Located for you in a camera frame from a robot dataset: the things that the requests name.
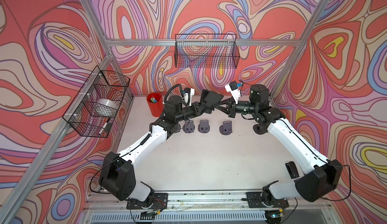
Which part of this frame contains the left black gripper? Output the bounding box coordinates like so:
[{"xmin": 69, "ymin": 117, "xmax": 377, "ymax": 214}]
[{"xmin": 173, "ymin": 103, "xmax": 208, "ymax": 124}]

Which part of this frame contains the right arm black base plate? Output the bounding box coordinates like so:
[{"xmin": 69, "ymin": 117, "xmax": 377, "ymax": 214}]
[{"xmin": 245, "ymin": 191, "xmax": 289, "ymax": 209}]

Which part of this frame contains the red cylindrical pen cup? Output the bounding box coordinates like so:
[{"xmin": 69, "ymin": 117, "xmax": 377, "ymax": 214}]
[{"xmin": 146, "ymin": 93, "xmax": 164, "ymax": 117}]

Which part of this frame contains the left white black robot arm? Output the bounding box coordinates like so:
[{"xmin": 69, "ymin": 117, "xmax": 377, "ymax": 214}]
[{"xmin": 98, "ymin": 84, "xmax": 209, "ymax": 207}]

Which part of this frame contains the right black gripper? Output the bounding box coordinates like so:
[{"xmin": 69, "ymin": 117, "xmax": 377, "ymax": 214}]
[{"xmin": 213, "ymin": 96, "xmax": 258, "ymax": 119}]

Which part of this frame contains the black stapler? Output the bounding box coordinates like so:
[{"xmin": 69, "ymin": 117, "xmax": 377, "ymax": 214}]
[{"xmin": 285, "ymin": 161, "xmax": 299, "ymax": 179}]

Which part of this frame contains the black wire basket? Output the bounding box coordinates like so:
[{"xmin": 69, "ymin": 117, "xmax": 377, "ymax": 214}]
[
  {"xmin": 62, "ymin": 66, "xmax": 130, "ymax": 138},
  {"xmin": 174, "ymin": 33, "xmax": 240, "ymax": 69}
]

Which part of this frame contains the black rectangular phone stand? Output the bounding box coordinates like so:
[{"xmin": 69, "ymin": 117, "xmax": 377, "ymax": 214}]
[{"xmin": 200, "ymin": 90, "xmax": 224, "ymax": 109}]

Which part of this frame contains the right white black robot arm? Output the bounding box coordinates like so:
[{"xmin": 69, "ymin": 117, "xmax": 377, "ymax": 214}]
[{"xmin": 214, "ymin": 81, "xmax": 343, "ymax": 207}]

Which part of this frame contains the left black wire basket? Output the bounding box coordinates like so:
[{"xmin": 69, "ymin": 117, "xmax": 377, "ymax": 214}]
[{"xmin": 62, "ymin": 66, "xmax": 130, "ymax": 138}]

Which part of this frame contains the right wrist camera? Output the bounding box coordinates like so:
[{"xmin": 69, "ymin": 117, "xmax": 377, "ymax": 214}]
[{"xmin": 225, "ymin": 81, "xmax": 242, "ymax": 104}]

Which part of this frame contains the rear black wire basket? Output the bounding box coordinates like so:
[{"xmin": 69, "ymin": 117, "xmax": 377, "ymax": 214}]
[{"xmin": 174, "ymin": 33, "xmax": 240, "ymax": 69}]

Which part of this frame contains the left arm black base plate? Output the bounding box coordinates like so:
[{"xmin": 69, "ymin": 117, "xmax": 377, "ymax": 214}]
[{"xmin": 127, "ymin": 192, "xmax": 168, "ymax": 212}]

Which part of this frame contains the dark grey phone stand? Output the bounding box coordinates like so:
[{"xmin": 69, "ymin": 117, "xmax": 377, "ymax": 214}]
[{"xmin": 253, "ymin": 124, "xmax": 268, "ymax": 135}]

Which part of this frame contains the white marker in basket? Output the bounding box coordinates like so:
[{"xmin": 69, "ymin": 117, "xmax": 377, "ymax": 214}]
[{"xmin": 98, "ymin": 121, "xmax": 109, "ymax": 135}]

